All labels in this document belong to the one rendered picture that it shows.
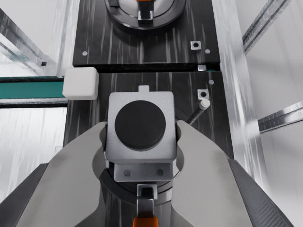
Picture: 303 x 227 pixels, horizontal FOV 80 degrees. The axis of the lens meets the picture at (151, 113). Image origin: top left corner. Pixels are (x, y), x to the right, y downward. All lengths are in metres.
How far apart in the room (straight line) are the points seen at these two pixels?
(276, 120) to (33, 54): 0.38
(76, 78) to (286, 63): 0.45
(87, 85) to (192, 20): 0.21
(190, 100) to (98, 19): 0.21
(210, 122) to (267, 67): 0.26
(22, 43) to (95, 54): 0.10
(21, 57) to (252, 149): 0.36
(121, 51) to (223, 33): 0.18
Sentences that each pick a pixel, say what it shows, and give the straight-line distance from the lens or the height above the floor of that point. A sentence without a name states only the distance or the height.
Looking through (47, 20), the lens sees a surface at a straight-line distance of 0.57.
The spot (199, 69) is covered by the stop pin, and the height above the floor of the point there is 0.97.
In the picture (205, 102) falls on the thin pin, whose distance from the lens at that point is 0.17.
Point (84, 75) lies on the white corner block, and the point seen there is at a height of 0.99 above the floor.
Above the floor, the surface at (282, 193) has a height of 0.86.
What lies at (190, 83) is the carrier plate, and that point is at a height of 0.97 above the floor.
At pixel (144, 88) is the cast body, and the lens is 0.17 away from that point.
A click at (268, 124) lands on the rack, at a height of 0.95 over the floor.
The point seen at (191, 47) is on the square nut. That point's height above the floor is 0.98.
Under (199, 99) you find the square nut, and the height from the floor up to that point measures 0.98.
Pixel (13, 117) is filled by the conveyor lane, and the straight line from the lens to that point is 0.41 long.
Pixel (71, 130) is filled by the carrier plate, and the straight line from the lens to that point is 0.29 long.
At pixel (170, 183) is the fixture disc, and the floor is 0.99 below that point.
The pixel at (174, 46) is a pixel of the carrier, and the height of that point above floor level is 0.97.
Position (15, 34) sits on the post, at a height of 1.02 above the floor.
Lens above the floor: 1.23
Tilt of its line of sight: 74 degrees down
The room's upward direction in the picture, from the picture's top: 1 degrees counter-clockwise
